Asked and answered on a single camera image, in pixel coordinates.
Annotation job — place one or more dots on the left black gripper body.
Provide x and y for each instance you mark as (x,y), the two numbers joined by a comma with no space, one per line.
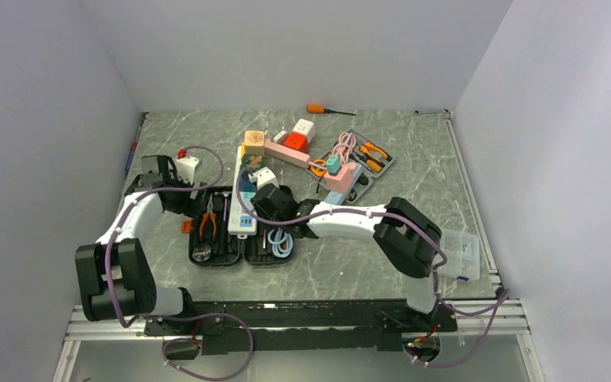
(174,182)

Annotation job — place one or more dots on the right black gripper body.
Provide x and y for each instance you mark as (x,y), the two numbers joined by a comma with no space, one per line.
(262,213)

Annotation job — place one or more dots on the white power strip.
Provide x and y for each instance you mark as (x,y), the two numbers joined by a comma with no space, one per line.
(240,223)

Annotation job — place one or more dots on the green cube adapter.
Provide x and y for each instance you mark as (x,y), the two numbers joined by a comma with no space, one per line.
(252,161)

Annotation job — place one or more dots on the pink power strip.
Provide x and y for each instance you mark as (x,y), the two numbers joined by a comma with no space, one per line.
(286,154)

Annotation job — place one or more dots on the light blue power strip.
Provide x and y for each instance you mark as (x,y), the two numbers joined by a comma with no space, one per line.
(335,198)

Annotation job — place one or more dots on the red cube adapter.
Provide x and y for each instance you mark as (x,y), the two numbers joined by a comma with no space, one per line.
(297,141)

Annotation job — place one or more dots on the beige cube adapter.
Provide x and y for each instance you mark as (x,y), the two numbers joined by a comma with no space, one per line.
(254,142)

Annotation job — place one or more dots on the teal cube plug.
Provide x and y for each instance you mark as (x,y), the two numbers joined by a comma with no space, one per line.
(333,165)

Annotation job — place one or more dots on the pink cube socket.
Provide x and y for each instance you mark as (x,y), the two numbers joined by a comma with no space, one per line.
(342,182)

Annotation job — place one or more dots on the black tool case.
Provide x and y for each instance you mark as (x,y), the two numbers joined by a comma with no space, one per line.
(270,246)

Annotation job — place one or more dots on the white cube adapter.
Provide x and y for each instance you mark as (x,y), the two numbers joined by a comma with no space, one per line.
(306,128)

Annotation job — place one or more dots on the clear screw box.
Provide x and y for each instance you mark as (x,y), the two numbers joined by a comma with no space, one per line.
(463,252)

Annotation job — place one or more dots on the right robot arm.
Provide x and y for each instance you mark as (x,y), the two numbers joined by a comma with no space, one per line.
(409,239)

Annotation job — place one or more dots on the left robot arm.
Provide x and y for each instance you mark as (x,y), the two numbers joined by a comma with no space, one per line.
(113,273)

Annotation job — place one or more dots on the red blue pen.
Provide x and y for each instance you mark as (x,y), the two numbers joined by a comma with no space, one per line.
(131,152)

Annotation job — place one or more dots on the orange pliers in case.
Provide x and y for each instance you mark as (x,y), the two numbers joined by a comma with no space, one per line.
(208,224)

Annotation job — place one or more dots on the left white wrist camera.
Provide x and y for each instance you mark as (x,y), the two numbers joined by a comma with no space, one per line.
(186,169)

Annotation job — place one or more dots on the orange handled screwdriver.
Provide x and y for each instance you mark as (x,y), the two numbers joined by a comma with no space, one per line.
(319,110)

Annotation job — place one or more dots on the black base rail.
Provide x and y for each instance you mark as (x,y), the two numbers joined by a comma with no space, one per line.
(381,324)

